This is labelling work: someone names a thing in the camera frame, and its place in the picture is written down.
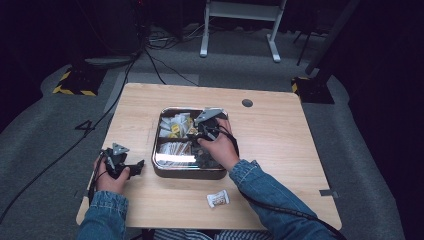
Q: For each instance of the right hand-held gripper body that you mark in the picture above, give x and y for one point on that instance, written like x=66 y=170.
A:
x=208 y=116

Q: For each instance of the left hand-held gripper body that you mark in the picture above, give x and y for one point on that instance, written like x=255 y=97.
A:
x=116 y=163

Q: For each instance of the pile of yellow white packets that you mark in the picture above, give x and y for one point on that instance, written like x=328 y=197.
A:
x=176 y=126

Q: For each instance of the square metal compartment tray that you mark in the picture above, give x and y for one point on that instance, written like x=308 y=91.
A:
x=186 y=173

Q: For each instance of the person's left hand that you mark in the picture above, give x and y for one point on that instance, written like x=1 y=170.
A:
x=111 y=185

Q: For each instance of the person's right hand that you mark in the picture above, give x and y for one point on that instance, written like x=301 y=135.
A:
x=220 y=150

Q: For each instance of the pile of brown striped packets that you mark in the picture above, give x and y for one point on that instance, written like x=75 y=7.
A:
x=176 y=150

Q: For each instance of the pile of dark wrapped sweets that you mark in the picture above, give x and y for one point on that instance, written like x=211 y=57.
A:
x=205 y=160

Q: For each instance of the black tape floor mark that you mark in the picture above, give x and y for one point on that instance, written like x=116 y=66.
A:
x=87 y=126

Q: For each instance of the white brown snack packet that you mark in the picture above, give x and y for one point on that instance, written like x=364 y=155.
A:
x=218 y=198

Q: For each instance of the black yellow striped stand base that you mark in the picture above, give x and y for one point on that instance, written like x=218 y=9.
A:
x=313 y=91
x=78 y=81

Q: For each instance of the person's striped clothing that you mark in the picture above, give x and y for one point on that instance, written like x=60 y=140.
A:
x=213 y=235

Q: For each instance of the grey flat floor plate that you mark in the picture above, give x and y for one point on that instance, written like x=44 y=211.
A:
x=110 y=61

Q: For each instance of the grey tape strip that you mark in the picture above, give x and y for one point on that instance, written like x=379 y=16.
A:
x=328 y=193

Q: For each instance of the black slanted pole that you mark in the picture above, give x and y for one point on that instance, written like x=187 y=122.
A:
x=328 y=40

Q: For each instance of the white metal stand frame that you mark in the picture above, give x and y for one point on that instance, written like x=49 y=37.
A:
x=240 y=11

